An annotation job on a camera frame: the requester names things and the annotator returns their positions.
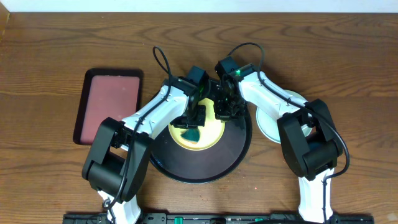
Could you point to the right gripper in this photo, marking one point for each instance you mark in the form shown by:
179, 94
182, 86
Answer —
221, 113

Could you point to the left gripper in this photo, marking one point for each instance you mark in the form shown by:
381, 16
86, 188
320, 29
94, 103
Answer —
189, 121

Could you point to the green sponge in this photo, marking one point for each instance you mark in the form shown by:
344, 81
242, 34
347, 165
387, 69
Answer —
191, 135

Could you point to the yellow plate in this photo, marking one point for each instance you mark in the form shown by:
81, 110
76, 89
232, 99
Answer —
210, 133

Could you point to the light green plate front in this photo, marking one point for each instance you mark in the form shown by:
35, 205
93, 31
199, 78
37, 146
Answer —
269, 127

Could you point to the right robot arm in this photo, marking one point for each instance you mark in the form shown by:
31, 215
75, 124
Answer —
308, 137

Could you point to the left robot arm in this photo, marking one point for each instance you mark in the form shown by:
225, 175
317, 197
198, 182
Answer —
117, 161

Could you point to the round black serving tray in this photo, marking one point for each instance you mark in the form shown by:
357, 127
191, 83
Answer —
197, 167

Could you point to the rectangular black red tray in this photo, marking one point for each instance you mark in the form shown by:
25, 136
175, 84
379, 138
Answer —
106, 92

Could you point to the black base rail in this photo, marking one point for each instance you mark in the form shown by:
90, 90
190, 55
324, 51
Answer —
163, 218

